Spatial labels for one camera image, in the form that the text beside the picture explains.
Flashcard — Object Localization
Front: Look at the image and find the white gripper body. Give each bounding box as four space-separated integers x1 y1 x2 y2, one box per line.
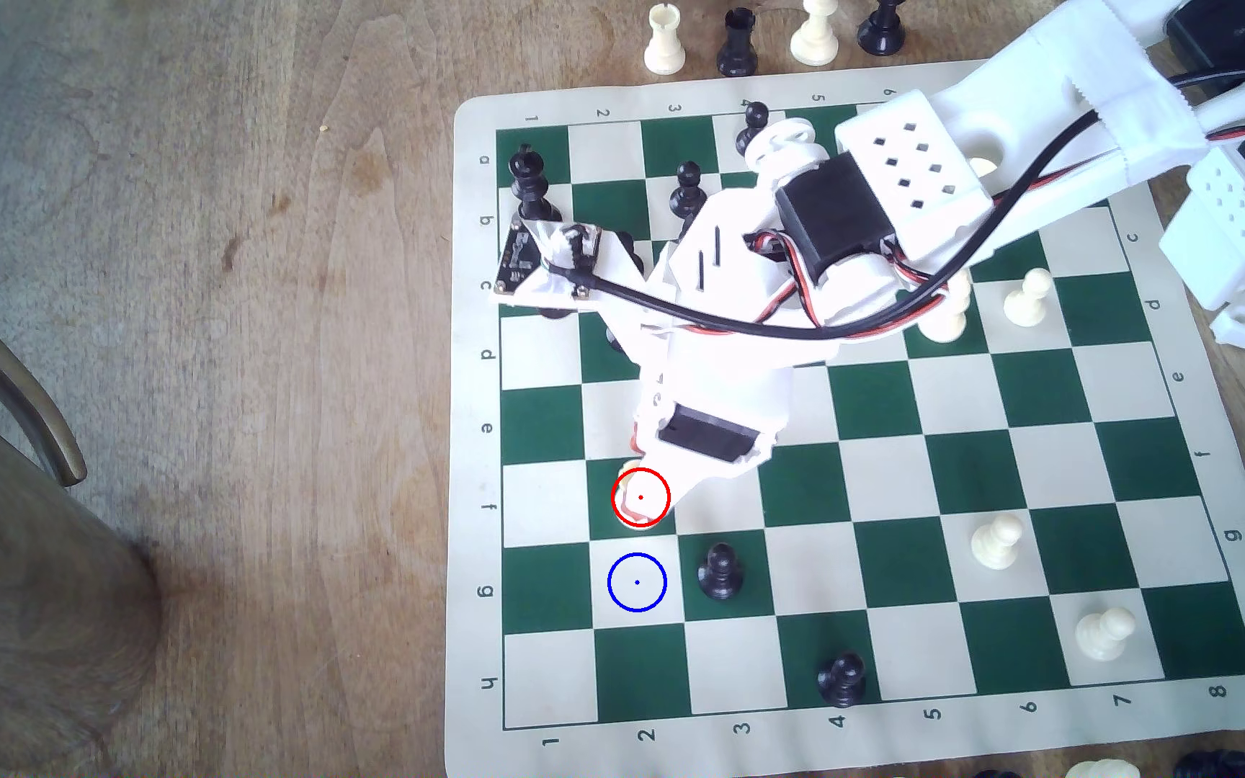
606 192 829 477

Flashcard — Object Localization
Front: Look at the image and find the black rook chess piece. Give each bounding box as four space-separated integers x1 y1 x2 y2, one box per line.
715 6 760 78

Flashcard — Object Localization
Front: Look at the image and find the taped black camera module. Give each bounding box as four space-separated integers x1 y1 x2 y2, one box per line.
491 212 635 310

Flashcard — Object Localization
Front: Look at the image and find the black king chess piece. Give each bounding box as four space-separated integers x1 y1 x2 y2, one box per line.
509 146 564 224

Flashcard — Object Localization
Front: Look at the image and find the white bishop chess piece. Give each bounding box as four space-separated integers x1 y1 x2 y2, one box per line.
919 275 975 345

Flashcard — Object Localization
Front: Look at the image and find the green and white chess mat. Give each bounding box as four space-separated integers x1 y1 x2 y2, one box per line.
441 59 1245 778

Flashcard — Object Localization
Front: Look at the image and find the white pawn chess piece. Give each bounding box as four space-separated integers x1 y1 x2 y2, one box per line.
1003 268 1056 328
970 513 1025 572
1074 605 1136 663

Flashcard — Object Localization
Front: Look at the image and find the black camera cable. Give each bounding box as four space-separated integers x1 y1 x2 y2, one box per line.
563 67 1245 343

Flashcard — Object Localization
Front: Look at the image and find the white rook chess piece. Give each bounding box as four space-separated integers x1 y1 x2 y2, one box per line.
615 462 669 533
643 2 687 77

